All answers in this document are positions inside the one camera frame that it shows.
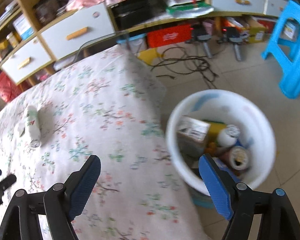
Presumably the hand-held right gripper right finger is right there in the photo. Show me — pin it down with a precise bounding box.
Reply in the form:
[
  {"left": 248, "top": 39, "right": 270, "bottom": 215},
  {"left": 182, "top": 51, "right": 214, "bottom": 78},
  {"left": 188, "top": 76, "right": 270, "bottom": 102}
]
[{"left": 198, "top": 154, "right": 300, "bottom": 240}]

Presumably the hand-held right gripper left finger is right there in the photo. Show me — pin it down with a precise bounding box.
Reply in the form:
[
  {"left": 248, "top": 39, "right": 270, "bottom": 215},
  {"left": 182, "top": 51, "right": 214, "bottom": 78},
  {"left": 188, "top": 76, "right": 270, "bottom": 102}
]
[{"left": 0, "top": 154, "right": 102, "bottom": 240}]

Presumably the blue snack box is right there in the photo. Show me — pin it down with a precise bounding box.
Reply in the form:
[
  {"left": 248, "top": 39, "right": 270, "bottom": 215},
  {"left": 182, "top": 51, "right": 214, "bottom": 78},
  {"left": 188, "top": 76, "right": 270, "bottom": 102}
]
[{"left": 214, "top": 157, "right": 240, "bottom": 180}]

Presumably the red drink can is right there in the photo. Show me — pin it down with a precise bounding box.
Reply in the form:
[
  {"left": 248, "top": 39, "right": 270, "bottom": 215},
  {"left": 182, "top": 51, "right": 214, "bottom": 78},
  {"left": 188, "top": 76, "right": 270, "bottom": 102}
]
[{"left": 220, "top": 146, "right": 250, "bottom": 172}]

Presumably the white green-label yogurt bottle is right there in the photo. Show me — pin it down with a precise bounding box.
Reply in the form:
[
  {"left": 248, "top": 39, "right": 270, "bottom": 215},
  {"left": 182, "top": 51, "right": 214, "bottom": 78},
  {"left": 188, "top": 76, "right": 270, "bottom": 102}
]
[
  {"left": 216, "top": 124, "right": 241, "bottom": 147},
  {"left": 24, "top": 105, "right": 42, "bottom": 148}
]

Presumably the brown cardboard carton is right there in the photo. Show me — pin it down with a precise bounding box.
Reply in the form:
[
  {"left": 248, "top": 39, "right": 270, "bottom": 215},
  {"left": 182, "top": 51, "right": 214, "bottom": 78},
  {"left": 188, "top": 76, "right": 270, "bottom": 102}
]
[{"left": 176, "top": 116, "right": 213, "bottom": 157}]

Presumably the yellow snack packet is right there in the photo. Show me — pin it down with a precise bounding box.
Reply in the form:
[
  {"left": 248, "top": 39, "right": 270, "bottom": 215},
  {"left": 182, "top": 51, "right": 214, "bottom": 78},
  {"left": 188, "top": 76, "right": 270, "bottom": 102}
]
[{"left": 205, "top": 120, "right": 228, "bottom": 143}]

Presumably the white plastic bucket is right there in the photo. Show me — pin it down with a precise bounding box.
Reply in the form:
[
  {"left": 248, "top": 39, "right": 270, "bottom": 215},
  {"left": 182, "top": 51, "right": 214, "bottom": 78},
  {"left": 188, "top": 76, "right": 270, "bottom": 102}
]
[{"left": 165, "top": 89, "right": 277, "bottom": 209}]

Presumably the white paper scrap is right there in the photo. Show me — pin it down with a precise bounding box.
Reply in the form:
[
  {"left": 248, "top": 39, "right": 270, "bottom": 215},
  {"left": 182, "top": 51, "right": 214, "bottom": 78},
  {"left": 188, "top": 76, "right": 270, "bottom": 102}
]
[{"left": 14, "top": 124, "right": 27, "bottom": 137}]

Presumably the floral tablecloth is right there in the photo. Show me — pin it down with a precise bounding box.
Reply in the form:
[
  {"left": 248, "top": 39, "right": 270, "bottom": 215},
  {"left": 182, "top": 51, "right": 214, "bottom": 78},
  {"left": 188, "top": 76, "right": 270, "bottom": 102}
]
[{"left": 0, "top": 44, "right": 210, "bottom": 240}]

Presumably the red plastic bag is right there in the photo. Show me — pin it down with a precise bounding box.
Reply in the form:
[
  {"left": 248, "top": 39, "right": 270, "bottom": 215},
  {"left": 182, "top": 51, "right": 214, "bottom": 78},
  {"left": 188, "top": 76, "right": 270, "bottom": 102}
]
[{"left": 0, "top": 72, "right": 23, "bottom": 103}]

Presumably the yellow bag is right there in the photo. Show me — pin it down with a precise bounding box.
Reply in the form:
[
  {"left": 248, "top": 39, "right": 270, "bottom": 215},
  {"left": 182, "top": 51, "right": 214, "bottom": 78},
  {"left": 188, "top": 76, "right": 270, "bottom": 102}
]
[{"left": 137, "top": 49, "right": 158, "bottom": 64}]

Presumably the black grey hand tool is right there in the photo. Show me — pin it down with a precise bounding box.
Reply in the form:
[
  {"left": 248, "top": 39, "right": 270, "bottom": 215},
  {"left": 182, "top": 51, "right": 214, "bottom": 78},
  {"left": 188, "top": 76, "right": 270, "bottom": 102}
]
[
  {"left": 217, "top": 26, "right": 250, "bottom": 62},
  {"left": 190, "top": 25, "right": 213, "bottom": 58}
]

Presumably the white blue box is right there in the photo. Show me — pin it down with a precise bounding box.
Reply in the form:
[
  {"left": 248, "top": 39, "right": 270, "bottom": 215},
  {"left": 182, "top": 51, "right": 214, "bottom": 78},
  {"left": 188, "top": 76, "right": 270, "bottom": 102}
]
[{"left": 12, "top": 14, "right": 35, "bottom": 40}]

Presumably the blue plastic stool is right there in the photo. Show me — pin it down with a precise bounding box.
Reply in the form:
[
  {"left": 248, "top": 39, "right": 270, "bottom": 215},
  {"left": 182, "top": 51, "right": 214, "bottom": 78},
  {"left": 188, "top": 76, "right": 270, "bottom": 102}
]
[{"left": 262, "top": 0, "right": 300, "bottom": 99}]

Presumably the red plastic box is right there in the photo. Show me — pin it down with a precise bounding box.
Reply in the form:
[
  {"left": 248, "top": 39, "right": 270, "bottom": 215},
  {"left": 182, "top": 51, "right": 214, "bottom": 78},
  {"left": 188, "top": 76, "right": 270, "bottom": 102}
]
[{"left": 147, "top": 26, "right": 192, "bottom": 48}]

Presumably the cardboard box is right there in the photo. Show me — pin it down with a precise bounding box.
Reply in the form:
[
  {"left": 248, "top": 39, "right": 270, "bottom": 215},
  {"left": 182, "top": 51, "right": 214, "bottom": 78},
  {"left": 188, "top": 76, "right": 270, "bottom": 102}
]
[{"left": 240, "top": 17, "right": 273, "bottom": 43}]

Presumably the black electronic device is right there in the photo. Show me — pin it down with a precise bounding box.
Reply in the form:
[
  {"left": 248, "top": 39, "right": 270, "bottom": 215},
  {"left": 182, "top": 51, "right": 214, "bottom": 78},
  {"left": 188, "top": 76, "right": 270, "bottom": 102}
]
[{"left": 112, "top": 0, "right": 165, "bottom": 29}]

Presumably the green packet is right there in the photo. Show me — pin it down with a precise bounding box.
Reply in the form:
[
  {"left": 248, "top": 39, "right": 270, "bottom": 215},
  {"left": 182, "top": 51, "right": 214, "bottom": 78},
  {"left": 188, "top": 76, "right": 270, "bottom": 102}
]
[{"left": 166, "top": 1, "right": 214, "bottom": 18}]

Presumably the grey drawer with wooden handle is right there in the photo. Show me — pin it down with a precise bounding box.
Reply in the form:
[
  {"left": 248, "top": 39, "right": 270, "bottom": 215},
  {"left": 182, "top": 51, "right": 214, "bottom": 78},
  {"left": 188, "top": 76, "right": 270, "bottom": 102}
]
[
  {"left": 266, "top": 0, "right": 289, "bottom": 18},
  {"left": 211, "top": 0, "right": 268, "bottom": 15},
  {"left": 1, "top": 38, "right": 53, "bottom": 84},
  {"left": 39, "top": 3, "right": 115, "bottom": 61}
]

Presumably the black cable bundle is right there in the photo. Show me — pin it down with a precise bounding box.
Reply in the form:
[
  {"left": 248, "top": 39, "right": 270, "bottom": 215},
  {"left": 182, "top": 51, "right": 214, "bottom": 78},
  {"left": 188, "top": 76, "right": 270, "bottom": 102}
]
[{"left": 150, "top": 44, "right": 219, "bottom": 83}]

